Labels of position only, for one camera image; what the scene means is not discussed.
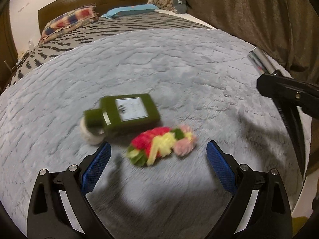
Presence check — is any black tube with silver cap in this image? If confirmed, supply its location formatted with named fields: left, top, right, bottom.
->
left=248, top=46, right=283, bottom=77

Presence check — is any green bottle with white label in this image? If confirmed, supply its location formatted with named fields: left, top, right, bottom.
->
left=84, top=93, right=160, bottom=133

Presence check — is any white tape roll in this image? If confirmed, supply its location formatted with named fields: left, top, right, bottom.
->
left=80, top=117, right=105, bottom=145

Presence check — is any brown curtain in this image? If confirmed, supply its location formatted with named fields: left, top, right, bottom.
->
left=186, top=0, right=318, bottom=84

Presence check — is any colourful plush flower toy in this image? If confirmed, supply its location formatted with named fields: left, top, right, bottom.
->
left=126, top=125, right=197, bottom=167

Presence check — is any dark wooden wardrobe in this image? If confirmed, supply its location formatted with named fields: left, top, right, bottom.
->
left=0, top=3, right=18, bottom=93

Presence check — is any black striped grey bedspread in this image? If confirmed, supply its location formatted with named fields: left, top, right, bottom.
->
left=6, top=10, right=214, bottom=88

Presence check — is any plaid red blue pillow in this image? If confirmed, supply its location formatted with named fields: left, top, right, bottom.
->
left=38, top=4, right=98, bottom=45

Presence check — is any light blue pillow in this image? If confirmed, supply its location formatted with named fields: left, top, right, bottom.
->
left=101, top=4, right=158, bottom=19

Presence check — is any white wall plug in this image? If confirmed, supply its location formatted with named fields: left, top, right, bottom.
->
left=28, top=40, right=34, bottom=51

